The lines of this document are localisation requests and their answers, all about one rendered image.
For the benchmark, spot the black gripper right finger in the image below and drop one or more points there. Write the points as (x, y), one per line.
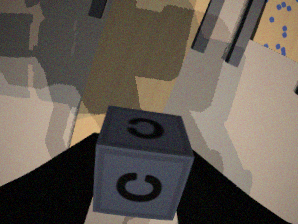
(210, 198)

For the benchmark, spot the dark grey labelled cube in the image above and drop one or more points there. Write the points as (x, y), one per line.
(142, 162)

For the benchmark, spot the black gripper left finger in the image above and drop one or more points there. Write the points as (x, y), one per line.
(57, 192)

